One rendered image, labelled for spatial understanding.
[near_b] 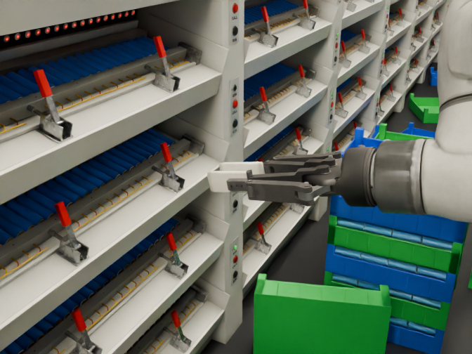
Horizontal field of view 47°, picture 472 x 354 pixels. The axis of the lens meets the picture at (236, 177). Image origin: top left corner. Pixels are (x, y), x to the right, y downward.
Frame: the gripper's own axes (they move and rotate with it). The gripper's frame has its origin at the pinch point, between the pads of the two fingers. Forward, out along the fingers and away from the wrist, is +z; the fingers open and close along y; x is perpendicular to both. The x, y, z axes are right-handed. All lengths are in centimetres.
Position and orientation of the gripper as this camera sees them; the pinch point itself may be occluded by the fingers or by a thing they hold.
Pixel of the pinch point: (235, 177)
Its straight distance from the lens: 76.8
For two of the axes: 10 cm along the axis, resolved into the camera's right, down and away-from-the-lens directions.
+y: 4.6, -3.7, 8.1
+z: -8.7, 0.0, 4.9
